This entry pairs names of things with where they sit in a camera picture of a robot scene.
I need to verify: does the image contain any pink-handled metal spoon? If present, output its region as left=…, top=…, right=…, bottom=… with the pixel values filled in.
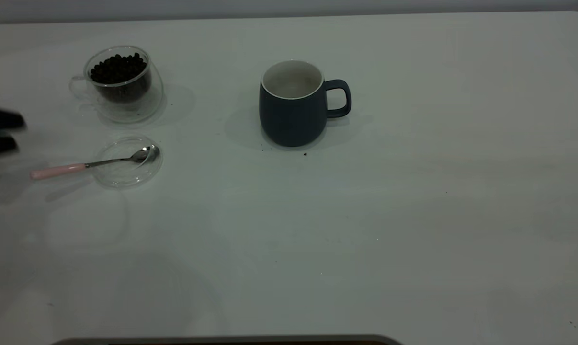
left=30, top=145, right=156, bottom=181

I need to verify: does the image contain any dark grey-blue ceramic mug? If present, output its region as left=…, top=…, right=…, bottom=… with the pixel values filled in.
left=259, top=60, right=352, bottom=148

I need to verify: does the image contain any pile of coffee beans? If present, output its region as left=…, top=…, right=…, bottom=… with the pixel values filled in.
left=90, top=52, right=151, bottom=103

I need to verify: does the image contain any small clear glass dish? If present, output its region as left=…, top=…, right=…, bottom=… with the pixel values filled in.
left=92, top=136, right=164, bottom=188

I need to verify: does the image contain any clear double-wall glass cup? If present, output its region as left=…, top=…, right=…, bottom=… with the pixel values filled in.
left=69, top=46, right=165, bottom=124

